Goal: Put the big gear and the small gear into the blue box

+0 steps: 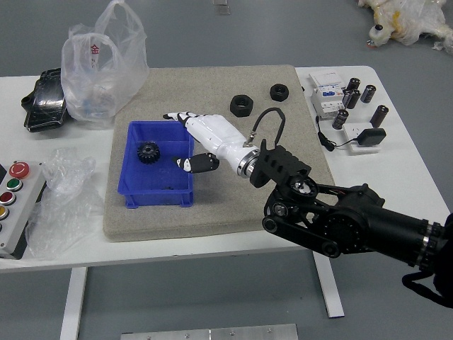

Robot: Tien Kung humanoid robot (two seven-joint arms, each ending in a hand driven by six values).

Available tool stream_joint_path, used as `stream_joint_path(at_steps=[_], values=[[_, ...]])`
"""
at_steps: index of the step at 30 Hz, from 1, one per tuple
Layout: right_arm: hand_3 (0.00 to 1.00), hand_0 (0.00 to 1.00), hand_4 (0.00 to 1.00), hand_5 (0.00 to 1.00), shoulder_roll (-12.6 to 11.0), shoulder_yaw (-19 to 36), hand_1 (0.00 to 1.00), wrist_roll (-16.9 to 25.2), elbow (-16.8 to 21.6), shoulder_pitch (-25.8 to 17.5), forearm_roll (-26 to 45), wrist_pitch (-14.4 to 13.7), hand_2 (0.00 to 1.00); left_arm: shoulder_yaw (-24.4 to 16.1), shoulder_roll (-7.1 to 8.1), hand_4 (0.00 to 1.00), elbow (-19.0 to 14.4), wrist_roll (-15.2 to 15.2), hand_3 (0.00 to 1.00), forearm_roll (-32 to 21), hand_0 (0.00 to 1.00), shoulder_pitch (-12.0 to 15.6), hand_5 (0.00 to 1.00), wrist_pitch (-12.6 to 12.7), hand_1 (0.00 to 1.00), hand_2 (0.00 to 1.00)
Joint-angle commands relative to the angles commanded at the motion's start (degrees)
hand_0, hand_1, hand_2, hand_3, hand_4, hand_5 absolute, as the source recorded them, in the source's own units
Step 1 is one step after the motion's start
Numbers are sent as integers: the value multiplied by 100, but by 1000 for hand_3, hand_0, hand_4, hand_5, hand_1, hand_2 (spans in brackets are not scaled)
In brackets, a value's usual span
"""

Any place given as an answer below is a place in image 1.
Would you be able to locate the black plastic case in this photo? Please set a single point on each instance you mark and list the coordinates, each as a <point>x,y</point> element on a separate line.
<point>44,102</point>

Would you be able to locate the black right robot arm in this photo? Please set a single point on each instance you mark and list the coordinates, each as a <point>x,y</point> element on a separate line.
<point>354,219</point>

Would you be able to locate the black cylindrical capacitor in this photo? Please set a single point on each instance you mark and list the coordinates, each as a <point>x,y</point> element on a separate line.
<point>347,96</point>
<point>339,119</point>
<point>368,93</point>
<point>354,99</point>
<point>353,84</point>
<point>379,115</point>

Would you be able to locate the black power adapter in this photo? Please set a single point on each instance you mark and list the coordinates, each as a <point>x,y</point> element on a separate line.
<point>371,136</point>

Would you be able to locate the small metal floor plate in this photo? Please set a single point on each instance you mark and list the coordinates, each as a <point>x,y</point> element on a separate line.
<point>222,7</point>

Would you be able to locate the white table leg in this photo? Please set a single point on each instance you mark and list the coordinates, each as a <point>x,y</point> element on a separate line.
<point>72,304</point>
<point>329,287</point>

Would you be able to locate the grey-brown foam mat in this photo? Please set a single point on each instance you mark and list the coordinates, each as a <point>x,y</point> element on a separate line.
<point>212,212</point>

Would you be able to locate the plush toy in plastic wrap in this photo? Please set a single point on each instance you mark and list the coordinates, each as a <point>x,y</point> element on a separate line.
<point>410,21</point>

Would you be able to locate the white power strip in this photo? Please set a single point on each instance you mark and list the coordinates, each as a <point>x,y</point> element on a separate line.
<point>350,143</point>

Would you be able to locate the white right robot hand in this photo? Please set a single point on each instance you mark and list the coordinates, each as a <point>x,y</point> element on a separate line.
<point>216,132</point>

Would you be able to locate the grey push-button control box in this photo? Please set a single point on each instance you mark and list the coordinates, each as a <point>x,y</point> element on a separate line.
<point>24,209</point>

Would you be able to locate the white circuit breaker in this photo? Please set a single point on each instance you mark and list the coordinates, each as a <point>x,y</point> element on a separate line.
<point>325,92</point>

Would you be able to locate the translucent white plastic bag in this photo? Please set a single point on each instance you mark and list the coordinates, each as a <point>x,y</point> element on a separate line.
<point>92,81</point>

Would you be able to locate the blue plastic bin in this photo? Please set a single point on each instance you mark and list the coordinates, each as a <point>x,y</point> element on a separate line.
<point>155,195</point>

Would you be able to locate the big black hex nut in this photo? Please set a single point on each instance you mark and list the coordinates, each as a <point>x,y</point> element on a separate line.
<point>241,108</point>

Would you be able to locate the clear crumpled plastic film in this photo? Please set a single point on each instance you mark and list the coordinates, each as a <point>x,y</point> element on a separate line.
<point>63,198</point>

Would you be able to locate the black toothed gear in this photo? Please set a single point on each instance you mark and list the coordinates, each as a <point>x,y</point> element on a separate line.
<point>148,153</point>

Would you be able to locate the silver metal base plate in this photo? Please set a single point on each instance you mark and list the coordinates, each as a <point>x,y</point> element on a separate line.
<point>212,333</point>

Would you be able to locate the small black hex nut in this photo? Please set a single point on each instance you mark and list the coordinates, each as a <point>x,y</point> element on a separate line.
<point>279,93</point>

